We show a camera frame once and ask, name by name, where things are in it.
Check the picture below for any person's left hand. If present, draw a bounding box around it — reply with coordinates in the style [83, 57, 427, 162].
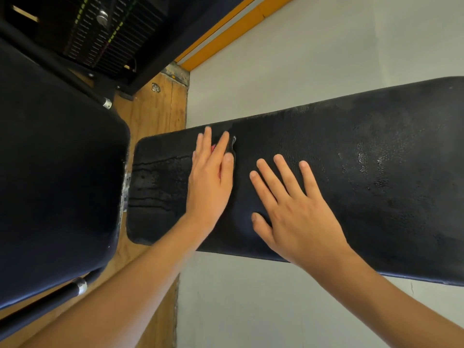
[185, 126, 236, 236]

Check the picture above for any person's right hand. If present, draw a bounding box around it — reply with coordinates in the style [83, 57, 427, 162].
[249, 154, 352, 276]

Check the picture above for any person's left forearm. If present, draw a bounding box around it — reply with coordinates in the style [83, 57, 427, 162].
[22, 219, 211, 348]

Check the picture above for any person's right forearm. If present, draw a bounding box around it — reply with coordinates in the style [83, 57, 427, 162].
[312, 251, 464, 348]

